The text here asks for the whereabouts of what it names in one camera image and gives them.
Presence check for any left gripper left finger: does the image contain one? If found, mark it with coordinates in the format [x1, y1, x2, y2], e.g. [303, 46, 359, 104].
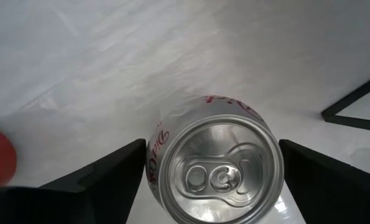
[0, 138, 147, 224]

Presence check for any wooden shelf black frame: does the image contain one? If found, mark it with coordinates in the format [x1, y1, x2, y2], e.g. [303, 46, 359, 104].
[321, 72, 370, 133]

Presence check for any silver Diet Coke can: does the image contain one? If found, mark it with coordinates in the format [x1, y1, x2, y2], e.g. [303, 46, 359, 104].
[146, 94, 285, 224]

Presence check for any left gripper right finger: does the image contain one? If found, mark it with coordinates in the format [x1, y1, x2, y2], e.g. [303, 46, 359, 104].
[279, 139, 370, 224]

